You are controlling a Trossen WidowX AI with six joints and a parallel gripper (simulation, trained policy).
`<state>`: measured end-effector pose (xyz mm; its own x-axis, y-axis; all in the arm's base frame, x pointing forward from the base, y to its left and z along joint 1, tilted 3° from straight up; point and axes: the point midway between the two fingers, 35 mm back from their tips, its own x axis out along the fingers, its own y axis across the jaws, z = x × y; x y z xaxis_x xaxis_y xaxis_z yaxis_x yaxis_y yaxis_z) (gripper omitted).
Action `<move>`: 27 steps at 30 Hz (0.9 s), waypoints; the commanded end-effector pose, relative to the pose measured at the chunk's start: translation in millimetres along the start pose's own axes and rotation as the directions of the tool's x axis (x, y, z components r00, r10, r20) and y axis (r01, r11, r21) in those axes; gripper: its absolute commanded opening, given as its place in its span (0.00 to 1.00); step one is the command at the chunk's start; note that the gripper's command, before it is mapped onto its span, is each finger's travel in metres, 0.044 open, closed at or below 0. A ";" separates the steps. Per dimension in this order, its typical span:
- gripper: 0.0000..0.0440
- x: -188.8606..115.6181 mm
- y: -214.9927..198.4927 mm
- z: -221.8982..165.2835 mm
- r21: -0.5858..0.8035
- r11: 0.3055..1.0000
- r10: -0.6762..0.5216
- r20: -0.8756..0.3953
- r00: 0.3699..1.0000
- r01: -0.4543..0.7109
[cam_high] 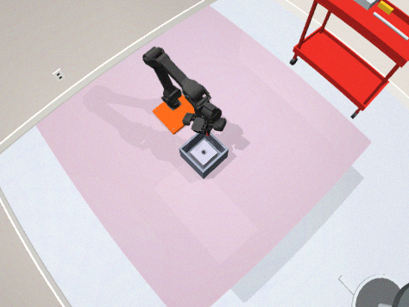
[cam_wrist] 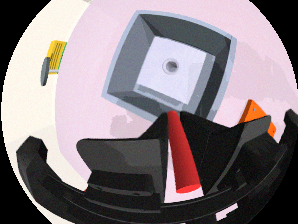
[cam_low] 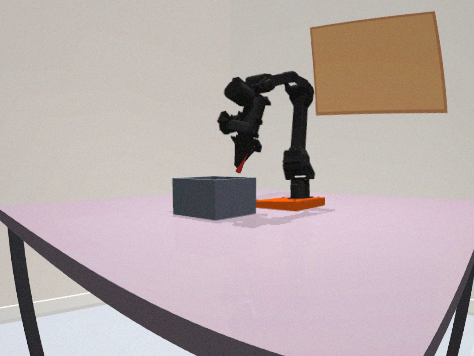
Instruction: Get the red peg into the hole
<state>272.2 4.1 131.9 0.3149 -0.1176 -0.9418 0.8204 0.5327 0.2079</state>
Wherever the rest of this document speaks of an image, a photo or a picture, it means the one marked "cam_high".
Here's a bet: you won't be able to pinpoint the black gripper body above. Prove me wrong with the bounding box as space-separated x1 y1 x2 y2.
182 112 227 132

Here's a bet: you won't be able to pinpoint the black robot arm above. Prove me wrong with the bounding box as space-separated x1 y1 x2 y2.
142 47 222 134

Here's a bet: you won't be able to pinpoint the white square plate with hole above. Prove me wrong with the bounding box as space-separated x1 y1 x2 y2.
190 140 217 168

